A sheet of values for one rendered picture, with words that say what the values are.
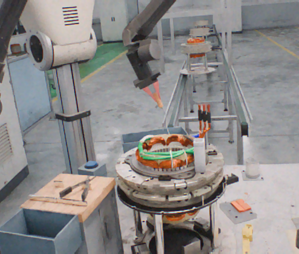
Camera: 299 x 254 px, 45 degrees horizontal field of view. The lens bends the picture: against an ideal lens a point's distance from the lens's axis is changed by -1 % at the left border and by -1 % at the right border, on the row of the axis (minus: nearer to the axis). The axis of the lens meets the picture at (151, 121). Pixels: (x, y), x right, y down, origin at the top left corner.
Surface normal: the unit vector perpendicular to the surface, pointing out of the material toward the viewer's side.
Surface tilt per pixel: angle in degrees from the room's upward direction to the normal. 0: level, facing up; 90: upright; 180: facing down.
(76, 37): 90
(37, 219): 90
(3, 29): 111
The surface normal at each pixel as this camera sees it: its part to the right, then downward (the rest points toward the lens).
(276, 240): -0.09, -0.95
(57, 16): 0.70, 0.16
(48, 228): -0.32, 0.32
